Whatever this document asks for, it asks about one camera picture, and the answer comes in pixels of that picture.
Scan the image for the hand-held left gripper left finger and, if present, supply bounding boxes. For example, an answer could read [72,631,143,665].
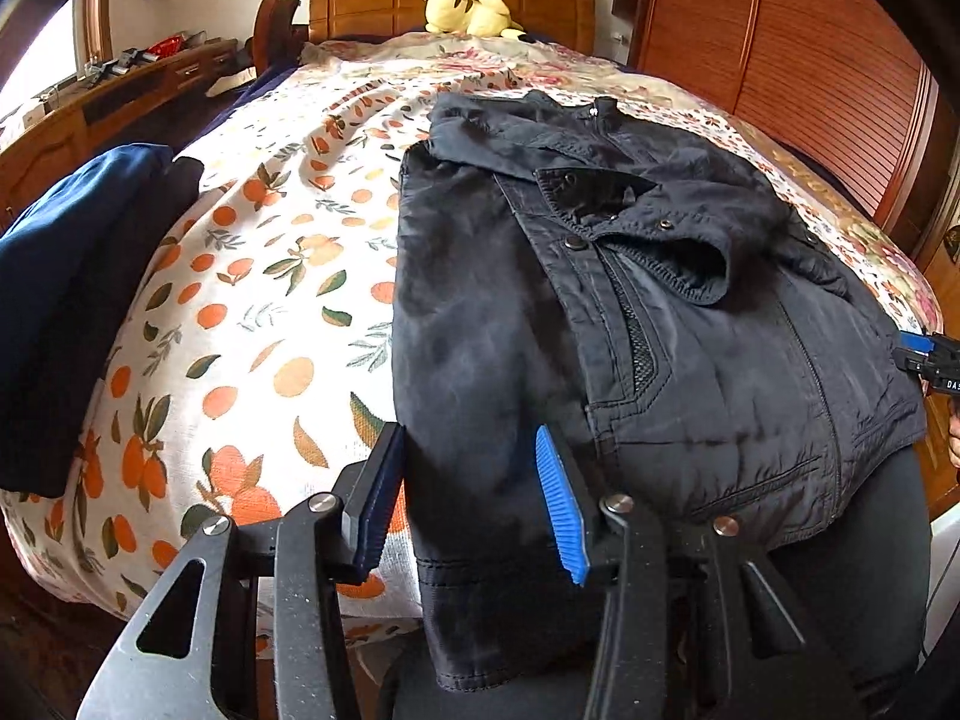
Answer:
[75,422,410,720]

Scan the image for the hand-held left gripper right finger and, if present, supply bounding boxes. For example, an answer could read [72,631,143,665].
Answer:
[534,424,863,720]

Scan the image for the black jacket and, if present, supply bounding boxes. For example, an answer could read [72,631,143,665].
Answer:
[391,88,929,695]

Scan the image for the wooden wardrobe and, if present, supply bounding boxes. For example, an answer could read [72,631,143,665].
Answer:
[611,0,938,256]

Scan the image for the folded black garment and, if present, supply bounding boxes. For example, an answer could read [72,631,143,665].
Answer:
[0,157,207,500]

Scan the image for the navy blue bed sheet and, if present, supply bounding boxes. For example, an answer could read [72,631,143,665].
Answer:
[232,64,301,110]

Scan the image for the floral quilt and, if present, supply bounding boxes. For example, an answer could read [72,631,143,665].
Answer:
[300,34,946,338]

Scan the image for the sheet of paper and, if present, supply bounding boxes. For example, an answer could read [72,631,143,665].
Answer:
[206,67,260,98]

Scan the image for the wooden desk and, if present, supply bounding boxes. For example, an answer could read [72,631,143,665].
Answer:
[0,37,241,233]

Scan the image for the wooden chair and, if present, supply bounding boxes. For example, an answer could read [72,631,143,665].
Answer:
[251,0,310,72]

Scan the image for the yellow plush toy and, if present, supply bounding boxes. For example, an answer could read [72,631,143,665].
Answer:
[424,0,526,40]

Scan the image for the wooden bed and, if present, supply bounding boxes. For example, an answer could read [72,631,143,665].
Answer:
[0,0,946,661]

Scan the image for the black device on desk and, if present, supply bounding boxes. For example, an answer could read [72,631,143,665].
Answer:
[82,49,151,83]

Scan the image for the window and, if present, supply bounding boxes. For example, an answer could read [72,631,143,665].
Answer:
[0,0,113,121]

